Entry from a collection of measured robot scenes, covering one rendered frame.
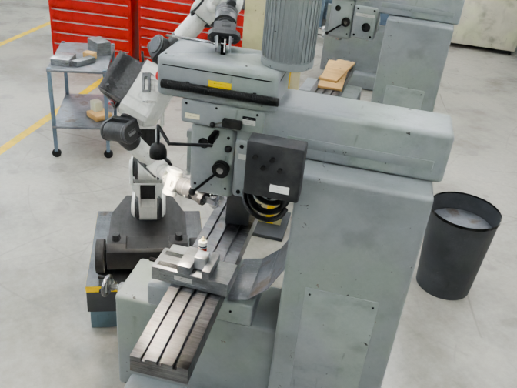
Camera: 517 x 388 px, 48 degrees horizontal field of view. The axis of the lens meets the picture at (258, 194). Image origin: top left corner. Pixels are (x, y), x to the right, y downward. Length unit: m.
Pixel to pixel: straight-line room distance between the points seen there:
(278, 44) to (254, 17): 1.91
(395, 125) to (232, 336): 1.26
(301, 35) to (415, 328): 2.40
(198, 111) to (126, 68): 0.59
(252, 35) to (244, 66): 1.91
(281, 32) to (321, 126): 0.37
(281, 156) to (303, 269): 0.58
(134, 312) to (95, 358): 0.74
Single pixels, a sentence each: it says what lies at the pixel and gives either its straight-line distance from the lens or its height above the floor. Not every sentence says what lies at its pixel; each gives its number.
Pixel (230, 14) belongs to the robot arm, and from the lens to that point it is 2.34.
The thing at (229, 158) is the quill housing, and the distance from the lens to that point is 2.34.
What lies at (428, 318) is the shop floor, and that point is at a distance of 4.12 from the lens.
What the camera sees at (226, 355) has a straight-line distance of 2.89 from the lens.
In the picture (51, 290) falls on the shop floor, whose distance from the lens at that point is 4.06.
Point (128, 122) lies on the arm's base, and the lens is 2.70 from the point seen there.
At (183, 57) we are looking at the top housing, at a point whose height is 1.89.
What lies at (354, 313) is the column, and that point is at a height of 0.97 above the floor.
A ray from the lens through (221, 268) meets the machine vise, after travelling 2.59.
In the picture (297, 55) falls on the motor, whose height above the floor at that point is 1.95.
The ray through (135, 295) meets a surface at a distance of 2.87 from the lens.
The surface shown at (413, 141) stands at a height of 1.71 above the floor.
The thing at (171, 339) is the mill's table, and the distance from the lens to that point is 2.38.
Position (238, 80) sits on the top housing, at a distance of 2.17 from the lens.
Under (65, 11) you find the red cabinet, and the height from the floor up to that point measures 0.66.
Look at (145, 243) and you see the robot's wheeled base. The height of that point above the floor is 0.59.
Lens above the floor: 2.57
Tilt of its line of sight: 30 degrees down
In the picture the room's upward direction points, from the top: 6 degrees clockwise
